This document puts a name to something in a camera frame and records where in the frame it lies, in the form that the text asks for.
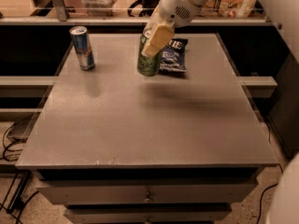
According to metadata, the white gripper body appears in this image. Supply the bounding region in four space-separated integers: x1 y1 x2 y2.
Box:
150 0 203 27

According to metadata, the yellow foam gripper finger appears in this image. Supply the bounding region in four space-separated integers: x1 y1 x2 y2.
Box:
142 21 175 58
143 19 155 38

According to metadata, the green soda can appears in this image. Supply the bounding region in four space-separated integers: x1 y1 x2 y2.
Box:
137 29 162 77

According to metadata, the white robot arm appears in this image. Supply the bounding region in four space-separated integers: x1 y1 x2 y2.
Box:
142 0 299 224

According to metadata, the blue redbull can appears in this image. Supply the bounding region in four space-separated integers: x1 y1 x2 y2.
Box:
69 26 95 71

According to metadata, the black bag on shelf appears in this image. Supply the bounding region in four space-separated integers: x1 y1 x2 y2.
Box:
127 0 160 17

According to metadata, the blue chip bag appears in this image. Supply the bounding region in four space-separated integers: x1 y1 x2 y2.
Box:
160 38 188 73

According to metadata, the colourful snack bag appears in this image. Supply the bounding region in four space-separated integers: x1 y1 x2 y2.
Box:
200 0 257 18

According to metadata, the grey drawer cabinet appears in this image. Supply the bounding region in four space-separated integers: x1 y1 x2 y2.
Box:
17 34 278 224

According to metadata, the metal railing frame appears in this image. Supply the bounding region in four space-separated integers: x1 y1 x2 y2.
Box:
0 0 270 26

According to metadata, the black floor cable right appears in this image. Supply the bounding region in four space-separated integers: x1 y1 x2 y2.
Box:
255 121 284 224

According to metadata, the black cables left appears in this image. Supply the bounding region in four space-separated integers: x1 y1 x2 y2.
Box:
0 115 40 224

